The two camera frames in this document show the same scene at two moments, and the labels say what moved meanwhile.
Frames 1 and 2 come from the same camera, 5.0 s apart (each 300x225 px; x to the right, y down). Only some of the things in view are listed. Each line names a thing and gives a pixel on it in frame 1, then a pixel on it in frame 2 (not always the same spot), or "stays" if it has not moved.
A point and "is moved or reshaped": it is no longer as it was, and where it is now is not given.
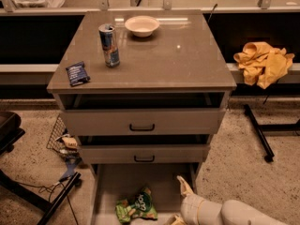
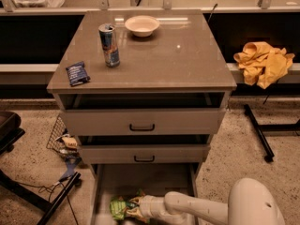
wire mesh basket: x=62 y=142 stays
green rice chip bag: x=142 y=206 is moved or reshaped
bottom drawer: x=112 y=183 stays
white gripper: x=189 y=207 to x=149 y=206
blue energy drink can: x=108 y=39 stays
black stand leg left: x=37 y=199 stays
